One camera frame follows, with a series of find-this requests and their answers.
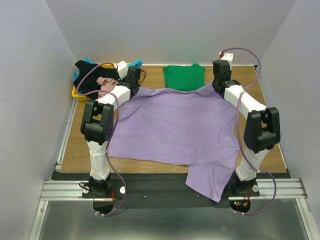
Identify purple t shirt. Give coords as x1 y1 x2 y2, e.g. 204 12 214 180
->
109 84 239 202

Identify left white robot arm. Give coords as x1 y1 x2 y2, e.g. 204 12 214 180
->
79 64 142 199

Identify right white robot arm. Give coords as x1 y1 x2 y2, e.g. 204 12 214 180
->
212 58 281 195

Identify teal t shirt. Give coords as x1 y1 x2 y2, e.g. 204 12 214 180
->
72 57 143 81

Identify pink t shirt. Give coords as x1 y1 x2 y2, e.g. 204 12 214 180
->
96 77 118 99

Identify folded green t shirt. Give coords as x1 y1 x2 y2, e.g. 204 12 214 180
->
163 63 205 92

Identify black t shirt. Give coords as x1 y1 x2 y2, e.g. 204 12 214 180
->
73 60 120 95

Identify yellow plastic bin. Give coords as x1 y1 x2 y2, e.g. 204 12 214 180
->
72 62 131 104

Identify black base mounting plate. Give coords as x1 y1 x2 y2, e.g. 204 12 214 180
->
50 172 290 209

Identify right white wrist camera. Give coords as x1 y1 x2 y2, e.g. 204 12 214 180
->
219 51 234 73

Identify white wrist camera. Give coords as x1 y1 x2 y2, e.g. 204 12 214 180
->
113 61 129 80
219 51 234 73

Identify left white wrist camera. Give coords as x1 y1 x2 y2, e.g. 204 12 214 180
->
113 61 129 80

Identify left side aluminium rail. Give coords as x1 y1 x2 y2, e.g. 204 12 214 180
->
54 98 78 172

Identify aluminium frame rail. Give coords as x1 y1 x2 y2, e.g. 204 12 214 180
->
40 178 308 201

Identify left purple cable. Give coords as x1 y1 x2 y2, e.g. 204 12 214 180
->
76 62 147 218

